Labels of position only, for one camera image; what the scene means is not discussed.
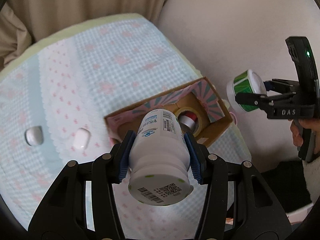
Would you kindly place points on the red silver can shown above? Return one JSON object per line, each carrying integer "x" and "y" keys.
{"x": 187, "y": 121}

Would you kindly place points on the clear tape roll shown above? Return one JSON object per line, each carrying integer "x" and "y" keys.
{"x": 202, "y": 119}

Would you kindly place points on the cardboard box with pink flaps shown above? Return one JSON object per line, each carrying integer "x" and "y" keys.
{"x": 198, "y": 97}

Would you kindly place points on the grey black cosmetic jar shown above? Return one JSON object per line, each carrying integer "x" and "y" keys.
{"x": 34, "y": 136}

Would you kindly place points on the white earbuds case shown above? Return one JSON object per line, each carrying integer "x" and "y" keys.
{"x": 81, "y": 139}

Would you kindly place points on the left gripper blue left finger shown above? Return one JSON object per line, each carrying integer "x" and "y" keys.
{"x": 124, "y": 152}

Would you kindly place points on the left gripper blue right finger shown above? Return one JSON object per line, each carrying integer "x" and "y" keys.
{"x": 197, "y": 159}

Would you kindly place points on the green jar white lid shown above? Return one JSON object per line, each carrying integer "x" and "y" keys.
{"x": 247, "y": 82}

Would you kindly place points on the white vitamin bottle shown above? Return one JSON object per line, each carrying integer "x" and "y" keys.
{"x": 159, "y": 161}

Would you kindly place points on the beige sofa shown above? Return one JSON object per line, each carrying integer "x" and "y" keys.
{"x": 223, "y": 38}

